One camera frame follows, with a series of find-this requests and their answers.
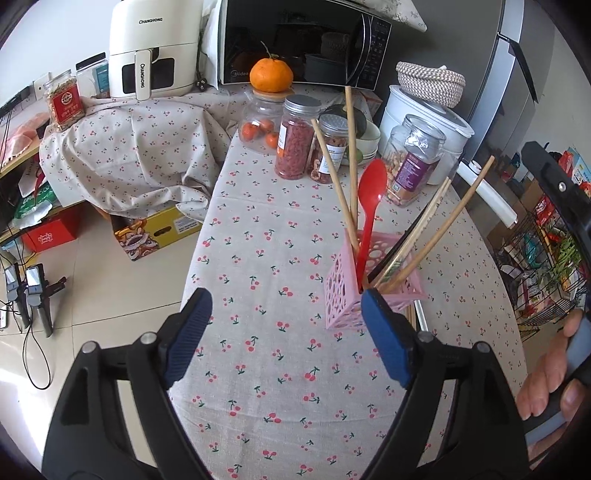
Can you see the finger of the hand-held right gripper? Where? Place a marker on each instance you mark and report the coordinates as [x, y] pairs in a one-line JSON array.
[[561, 194]]

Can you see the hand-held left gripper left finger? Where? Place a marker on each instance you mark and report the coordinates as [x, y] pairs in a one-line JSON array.
[[187, 337]]

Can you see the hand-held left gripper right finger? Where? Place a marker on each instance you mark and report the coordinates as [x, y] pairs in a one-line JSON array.
[[387, 337]]

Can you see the pink perforated utensil basket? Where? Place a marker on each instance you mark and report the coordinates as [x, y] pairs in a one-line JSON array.
[[344, 295]]

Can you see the black chopstick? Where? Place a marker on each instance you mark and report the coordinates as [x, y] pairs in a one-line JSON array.
[[406, 237]]

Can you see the light bamboo chopstick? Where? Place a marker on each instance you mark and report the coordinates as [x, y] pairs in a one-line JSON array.
[[334, 184], [443, 221], [352, 161]]

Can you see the chopstick pair green print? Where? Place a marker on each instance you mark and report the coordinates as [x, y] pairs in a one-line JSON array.
[[431, 207]]

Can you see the red plastic spoon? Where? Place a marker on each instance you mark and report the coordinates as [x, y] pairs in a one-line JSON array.
[[373, 194]]

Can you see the person's right hand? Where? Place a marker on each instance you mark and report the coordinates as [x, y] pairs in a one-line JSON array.
[[542, 383]]

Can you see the red snack bag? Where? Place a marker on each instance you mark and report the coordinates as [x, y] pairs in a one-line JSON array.
[[545, 210]]

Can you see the blue and white box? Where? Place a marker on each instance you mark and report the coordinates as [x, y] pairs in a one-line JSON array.
[[579, 166]]

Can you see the green long vegetables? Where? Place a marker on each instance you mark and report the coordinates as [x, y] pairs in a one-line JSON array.
[[568, 251]]

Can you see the cherry print tablecloth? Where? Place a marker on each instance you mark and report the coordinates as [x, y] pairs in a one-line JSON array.
[[277, 369]]

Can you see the yellow cartoon print box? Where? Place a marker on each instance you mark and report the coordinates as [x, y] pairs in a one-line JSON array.
[[157, 233]]

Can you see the clear jar with purple label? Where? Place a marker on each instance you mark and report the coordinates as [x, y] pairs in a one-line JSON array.
[[411, 170]]

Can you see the spare hand-held gripper device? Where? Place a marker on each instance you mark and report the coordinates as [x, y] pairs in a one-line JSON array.
[[16, 288], [39, 288]]

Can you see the grey refrigerator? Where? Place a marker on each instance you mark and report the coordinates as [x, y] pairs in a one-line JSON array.
[[475, 60]]

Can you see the red cardboard box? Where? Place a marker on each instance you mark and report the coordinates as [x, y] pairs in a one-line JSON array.
[[51, 235]]

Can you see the draped cherry print cloth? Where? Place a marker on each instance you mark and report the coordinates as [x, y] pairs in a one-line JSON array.
[[138, 152]]

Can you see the green plastic bag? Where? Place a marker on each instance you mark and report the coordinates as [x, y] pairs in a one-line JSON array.
[[34, 201]]

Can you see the dried fruit jar white label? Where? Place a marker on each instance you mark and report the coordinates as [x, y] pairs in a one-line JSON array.
[[334, 138]]

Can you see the goji berry jar silver lid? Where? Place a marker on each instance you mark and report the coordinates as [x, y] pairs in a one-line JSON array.
[[295, 147]]

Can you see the glass jar with wooden lid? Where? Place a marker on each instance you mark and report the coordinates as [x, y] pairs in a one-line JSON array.
[[261, 129]]

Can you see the dark green squash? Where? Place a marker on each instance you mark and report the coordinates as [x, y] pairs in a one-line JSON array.
[[339, 115]]

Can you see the wooden shelf unit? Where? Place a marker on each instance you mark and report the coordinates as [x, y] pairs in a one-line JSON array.
[[18, 162]]

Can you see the floral microwave cover cloth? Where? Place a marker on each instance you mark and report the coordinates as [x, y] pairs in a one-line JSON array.
[[397, 14]]

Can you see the black power plug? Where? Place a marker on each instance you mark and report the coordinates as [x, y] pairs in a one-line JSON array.
[[201, 85]]

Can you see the pink cloth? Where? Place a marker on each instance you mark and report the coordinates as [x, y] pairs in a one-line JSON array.
[[21, 136]]

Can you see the clear jar with red label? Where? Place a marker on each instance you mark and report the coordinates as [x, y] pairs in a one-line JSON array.
[[64, 104]]

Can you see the orange mandarin with stem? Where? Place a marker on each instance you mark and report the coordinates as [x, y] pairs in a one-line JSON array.
[[271, 74]]

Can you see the clear plastic storage container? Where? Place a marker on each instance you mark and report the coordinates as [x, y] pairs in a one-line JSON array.
[[92, 76]]

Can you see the black power strip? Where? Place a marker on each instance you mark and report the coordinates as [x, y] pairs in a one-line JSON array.
[[14, 102]]

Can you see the white air fryer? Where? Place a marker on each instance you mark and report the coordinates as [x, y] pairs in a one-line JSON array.
[[152, 46]]

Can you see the black microwave oven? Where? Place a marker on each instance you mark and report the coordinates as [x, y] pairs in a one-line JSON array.
[[304, 41]]

